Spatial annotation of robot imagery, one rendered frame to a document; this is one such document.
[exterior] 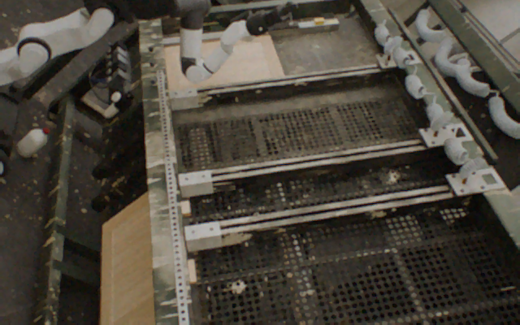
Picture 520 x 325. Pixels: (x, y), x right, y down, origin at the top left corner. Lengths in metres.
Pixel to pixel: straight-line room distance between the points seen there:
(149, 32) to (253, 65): 0.61
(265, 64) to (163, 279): 1.30
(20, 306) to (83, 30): 1.22
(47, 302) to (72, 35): 1.13
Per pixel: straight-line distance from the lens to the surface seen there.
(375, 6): 3.11
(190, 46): 2.29
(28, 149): 3.08
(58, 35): 2.56
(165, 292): 1.87
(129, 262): 2.50
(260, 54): 2.84
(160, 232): 2.01
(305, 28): 3.01
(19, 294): 2.66
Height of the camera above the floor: 1.94
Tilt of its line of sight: 20 degrees down
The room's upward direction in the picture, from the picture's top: 55 degrees clockwise
